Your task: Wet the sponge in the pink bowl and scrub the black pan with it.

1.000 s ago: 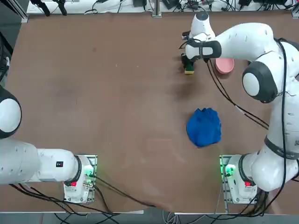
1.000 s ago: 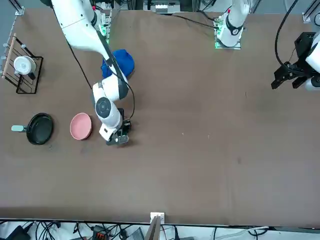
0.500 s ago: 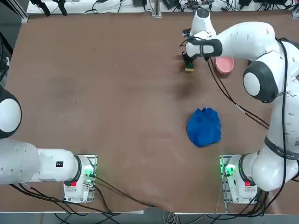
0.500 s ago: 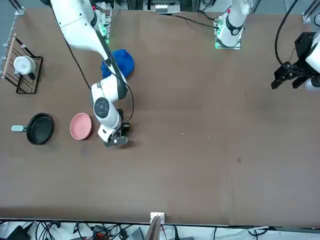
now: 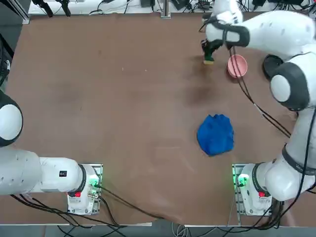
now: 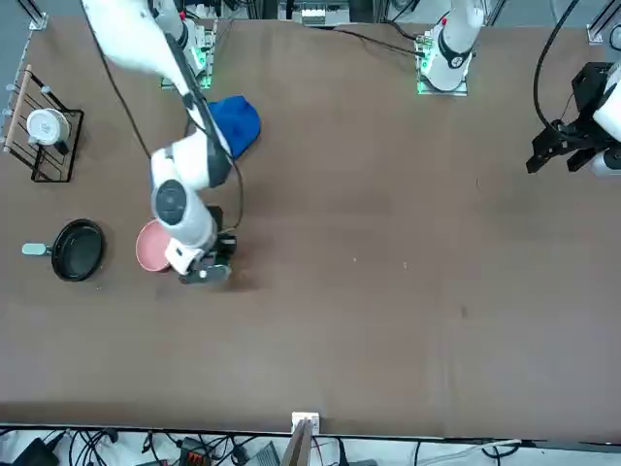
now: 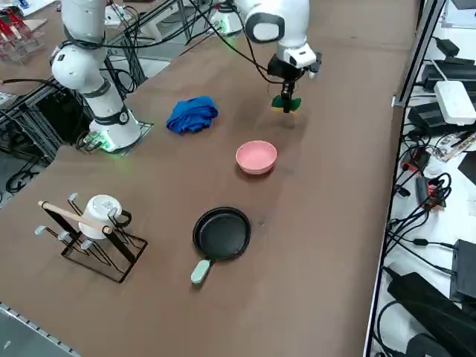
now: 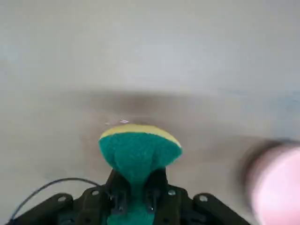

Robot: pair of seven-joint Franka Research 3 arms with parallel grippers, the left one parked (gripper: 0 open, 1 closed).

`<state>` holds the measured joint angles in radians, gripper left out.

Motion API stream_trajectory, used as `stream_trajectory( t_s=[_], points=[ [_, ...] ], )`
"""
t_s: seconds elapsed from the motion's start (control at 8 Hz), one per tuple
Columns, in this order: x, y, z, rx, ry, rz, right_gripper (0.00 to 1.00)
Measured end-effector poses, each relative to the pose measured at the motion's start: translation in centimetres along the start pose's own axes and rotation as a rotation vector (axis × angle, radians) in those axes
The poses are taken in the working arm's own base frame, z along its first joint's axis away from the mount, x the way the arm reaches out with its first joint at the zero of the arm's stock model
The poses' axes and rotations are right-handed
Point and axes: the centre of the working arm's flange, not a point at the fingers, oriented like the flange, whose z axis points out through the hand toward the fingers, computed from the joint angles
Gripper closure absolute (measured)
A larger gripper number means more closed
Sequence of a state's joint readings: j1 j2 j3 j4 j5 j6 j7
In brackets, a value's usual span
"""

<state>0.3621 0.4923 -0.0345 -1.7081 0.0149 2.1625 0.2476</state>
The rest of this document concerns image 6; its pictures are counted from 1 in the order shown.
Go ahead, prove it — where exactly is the black pan with mint handle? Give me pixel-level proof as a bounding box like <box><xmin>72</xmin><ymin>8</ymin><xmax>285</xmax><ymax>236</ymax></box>
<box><xmin>21</xmin><ymin>218</ymin><xmax>107</xmax><ymax>283</ymax></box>

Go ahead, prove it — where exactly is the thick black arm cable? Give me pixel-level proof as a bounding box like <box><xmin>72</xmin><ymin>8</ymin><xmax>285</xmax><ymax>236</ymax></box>
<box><xmin>163</xmin><ymin>28</ymin><xmax>245</xmax><ymax>230</ymax></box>
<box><xmin>532</xmin><ymin>0</ymin><xmax>583</xmax><ymax>130</ymax></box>

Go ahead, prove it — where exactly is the grey upright post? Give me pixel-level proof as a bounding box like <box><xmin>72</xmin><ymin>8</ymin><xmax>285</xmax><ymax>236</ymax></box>
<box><xmin>282</xmin><ymin>419</ymin><xmax>312</xmax><ymax>466</ymax></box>

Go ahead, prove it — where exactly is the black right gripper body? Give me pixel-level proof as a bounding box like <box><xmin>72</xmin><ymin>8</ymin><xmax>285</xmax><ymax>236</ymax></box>
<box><xmin>178</xmin><ymin>233</ymin><xmax>239</xmax><ymax>285</ymax></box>

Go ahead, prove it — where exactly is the thin black cable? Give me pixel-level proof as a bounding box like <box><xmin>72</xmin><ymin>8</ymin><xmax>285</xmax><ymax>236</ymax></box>
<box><xmin>80</xmin><ymin>0</ymin><xmax>152</xmax><ymax>160</ymax></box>

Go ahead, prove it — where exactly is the aluminium frame profile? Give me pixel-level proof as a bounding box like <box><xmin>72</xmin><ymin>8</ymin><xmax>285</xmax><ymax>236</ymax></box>
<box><xmin>585</xmin><ymin>0</ymin><xmax>621</xmax><ymax>46</ymax></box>
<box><xmin>18</xmin><ymin>0</ymin><xmax>49</xmax><ymax>31</ymax></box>

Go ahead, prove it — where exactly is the white cup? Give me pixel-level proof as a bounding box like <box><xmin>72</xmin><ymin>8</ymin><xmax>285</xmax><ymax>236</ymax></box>
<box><xmin>25</xmin><ymin>108</ymin><xmax>73</xmax><ymax>156</ymax></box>

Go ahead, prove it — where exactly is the white table bracket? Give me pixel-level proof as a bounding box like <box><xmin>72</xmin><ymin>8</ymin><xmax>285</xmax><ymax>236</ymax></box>
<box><xmin>290</xmin><ymin>411</ymin><xmax>321</xmax><ymax>434</ymax></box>

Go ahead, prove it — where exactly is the pink bowl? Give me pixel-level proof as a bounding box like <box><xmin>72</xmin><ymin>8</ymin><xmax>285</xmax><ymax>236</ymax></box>
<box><xmin>135</xmin><ymin>218</ymin><xmax>177</xmax><ymax>274</ymax></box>

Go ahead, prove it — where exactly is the blue cloth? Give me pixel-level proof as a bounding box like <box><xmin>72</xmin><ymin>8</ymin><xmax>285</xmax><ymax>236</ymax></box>
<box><xmin>207</xmin><ymin>95</ymin><xmax>262</xmax><ymax>160</ymax></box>

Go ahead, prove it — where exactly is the black wire rack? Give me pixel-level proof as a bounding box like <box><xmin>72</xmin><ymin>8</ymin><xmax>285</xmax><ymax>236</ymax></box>
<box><xmin>2</xmin><ymin>64</ymin><xmax>85</xmax><ymax>184</ymax></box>

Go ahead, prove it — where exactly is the black cable across table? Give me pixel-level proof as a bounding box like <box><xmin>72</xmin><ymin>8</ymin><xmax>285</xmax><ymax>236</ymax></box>
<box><xmin>332</xmin><ymin>26</ymin><xmax>424</xmax><ymax>55</ymax></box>

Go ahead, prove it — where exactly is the black device with orange label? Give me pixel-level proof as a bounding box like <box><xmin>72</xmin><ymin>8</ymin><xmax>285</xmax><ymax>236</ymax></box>
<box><xmin>178</xmin><ymin>437</ymin><xmax>215</xmax><ymax>466</ymax></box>

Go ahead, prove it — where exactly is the black power adapter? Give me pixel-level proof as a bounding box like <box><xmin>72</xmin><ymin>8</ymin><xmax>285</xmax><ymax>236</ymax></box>
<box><xmin>10</xmin><ymin>437</ymin><xmax>60</xmax><ymax>466</ymax></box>

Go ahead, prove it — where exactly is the grey power adapter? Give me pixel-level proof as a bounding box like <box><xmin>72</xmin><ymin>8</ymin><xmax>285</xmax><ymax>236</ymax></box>
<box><xmin>247</xmin><ymin>441</ymin><xmax>281</xmax><ymax>466</ymax></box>

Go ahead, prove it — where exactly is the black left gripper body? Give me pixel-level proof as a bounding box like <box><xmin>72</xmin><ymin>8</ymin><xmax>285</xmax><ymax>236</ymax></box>
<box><xmin>552</xmin><ymin>61</ymin><xmax>613</xmax><ymax>151</ymax></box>

